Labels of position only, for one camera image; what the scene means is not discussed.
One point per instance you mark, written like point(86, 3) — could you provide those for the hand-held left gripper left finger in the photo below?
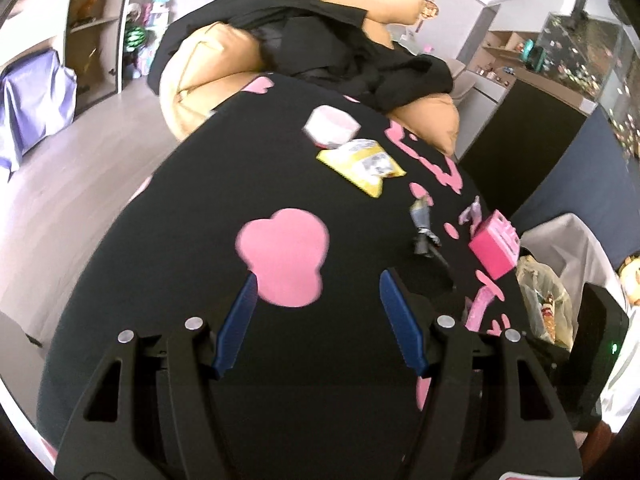
point(232, 330)

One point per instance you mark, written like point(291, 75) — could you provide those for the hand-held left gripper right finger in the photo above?
point(402, 325)

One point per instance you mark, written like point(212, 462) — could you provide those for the beige plastic bag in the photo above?
point(540, 285)

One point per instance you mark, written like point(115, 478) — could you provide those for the yellow snack packet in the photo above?
point(350, 160)

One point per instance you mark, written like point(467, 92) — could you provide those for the doll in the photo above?
point(631, 280)

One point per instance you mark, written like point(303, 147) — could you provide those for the small toy figure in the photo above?
point(422, 217)

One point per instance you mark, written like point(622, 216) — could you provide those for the white cloth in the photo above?
point(565, 240)

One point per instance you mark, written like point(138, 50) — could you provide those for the pink toy box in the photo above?
point(492, 250)

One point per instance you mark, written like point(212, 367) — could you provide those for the purple toy piece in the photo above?
point(472, 212)

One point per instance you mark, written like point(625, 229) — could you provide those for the dark blue panel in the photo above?
point(575, 190)

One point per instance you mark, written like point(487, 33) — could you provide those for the white pink-rimmed cup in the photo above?
point(330, 125)

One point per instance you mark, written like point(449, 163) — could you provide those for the black low cabinet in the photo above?
point(525, 130)

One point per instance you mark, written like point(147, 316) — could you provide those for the glass aquarium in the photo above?
point(585, 55)

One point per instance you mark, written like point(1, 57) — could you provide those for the black clothing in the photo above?
point(325, 40)

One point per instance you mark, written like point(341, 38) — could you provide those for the teal box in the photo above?
point(535, 57)

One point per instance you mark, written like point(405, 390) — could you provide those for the purple cloth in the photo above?
point(30, 105)

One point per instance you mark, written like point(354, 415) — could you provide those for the green striped ball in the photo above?
point(136, 40)

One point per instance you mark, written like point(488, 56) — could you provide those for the pastel toy set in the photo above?
point(155, 15)

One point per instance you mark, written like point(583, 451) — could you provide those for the white shelf unit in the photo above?
point(95, 35)

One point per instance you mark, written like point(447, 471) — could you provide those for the wooden wall shelf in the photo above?
point(505, 45)

